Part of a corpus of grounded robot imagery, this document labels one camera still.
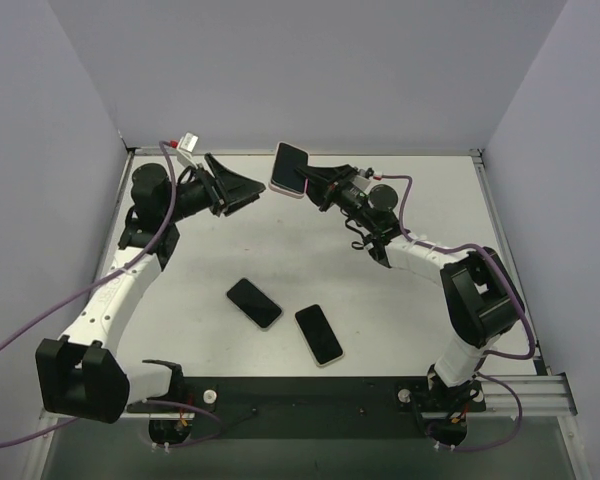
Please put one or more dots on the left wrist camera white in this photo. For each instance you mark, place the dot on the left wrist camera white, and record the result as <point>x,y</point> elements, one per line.
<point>185,149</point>

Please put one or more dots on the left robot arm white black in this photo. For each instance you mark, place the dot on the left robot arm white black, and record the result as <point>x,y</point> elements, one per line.
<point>79,374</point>

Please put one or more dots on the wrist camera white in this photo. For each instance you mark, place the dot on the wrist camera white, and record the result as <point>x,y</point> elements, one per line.
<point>366,178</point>
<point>185,149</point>

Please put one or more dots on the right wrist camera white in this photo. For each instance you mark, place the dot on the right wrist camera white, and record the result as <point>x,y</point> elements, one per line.
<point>366,178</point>

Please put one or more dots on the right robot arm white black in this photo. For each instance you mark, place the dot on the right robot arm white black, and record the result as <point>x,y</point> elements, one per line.
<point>481,301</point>

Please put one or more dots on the pink phone case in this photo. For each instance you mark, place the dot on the pink phone case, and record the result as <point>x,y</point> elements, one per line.
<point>287,187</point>

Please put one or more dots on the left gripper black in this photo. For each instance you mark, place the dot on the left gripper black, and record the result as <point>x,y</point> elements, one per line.
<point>216,191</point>

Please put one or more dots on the phone in white case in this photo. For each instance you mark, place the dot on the phone in white case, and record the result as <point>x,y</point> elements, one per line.
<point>254,303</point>

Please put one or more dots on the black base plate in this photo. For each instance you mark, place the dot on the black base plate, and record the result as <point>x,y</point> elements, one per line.
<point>350,408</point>

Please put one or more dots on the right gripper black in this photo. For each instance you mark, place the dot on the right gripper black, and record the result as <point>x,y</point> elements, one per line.
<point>327,188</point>

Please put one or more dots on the aluminium front rail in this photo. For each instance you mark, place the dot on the aluminium front rail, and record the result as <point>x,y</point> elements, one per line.
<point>534,395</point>

